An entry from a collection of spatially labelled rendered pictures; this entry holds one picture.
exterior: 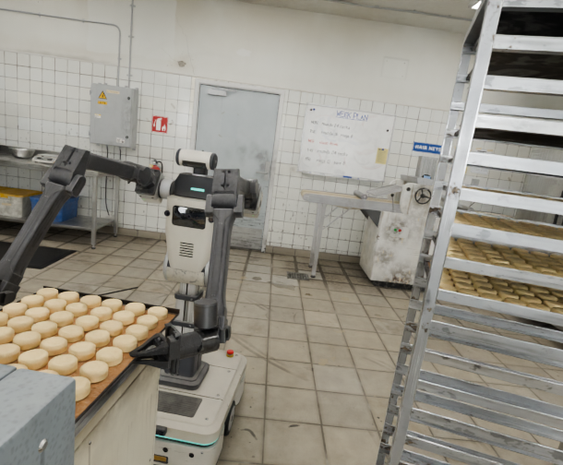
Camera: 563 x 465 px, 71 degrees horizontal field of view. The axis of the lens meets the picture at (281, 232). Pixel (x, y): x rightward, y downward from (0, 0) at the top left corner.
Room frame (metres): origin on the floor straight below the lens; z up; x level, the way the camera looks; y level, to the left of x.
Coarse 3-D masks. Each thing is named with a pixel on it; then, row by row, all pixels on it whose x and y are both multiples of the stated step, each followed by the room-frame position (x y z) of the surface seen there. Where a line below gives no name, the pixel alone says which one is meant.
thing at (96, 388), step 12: (72, 324) 0.86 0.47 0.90; (132, 324) 0.90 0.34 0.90; (84, 336) 0.81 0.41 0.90; (36, 348) 0.74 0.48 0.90; (96, 348) 0.77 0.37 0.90; (48, 360) 0.71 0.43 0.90; (132, 360) 0.75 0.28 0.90; (108, 372) 0.69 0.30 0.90; (120, 372) 0.70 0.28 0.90; (96, 384) 0.65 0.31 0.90; (108, 384) 0.66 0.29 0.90; (96, 396) 0.62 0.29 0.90; (84, 408) 0.58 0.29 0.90
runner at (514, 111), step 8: (456, 104) 1.41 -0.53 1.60; (464, 104) 1.40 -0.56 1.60; (480, 104) 1.39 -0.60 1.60; (488, 104) 1.38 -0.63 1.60; (480, 112) 1.37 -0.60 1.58; (488, 112) 1.36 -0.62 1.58; (496, 112) 1.37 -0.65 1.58; (504, 112) 1.37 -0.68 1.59; (512, 112) 1.36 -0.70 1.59; (520, 112) 1.35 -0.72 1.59; (528, 112) 1.35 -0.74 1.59; (536, 112) 1.34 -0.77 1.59; (544, 112) 1.34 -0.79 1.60; (552, 112) 1.33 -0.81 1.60; (560, 112) 1.32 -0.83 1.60
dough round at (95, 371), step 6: (84, 366) 0.67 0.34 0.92; (90, 366) 0.67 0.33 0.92; (96, 366) 0.68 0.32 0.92; (102, 366) 0.68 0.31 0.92; (84, 372) 0.65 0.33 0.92; (90, 372) 0.66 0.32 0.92; (96, 372) 0.66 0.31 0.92; (102, 372) 0.66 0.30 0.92; (90, 378) 0.65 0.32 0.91; (96, 378) 0.65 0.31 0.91; (102, 378) 0.66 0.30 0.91
